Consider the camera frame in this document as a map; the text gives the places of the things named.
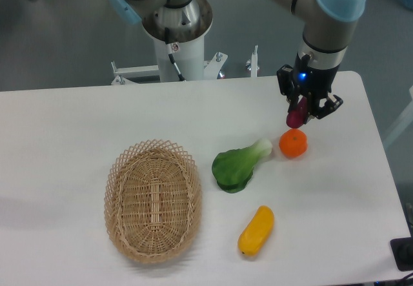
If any black device at table edge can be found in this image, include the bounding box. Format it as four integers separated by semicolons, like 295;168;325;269
390;237;412;272

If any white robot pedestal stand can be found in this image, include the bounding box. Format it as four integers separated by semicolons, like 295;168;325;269
110;0;261;86

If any woven wicker basket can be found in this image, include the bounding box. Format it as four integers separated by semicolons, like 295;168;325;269
104;139;202;264

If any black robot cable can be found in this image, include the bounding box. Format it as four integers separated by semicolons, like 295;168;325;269
163;27;186;82

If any purple sweet potato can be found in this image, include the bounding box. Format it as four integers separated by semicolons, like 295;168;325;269
286;97;308;128

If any green bok choy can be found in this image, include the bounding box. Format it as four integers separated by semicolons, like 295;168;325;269
212;138;273;193

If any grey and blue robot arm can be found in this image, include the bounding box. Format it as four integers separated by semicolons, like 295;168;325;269
109;0;366;128

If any orange tangerine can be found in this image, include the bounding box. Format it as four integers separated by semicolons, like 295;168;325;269
279;128;308;158

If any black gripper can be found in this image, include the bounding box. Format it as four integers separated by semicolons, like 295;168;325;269
276;54;343;124

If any yellow mango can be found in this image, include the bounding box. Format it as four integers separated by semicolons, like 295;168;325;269
237;205;275;257

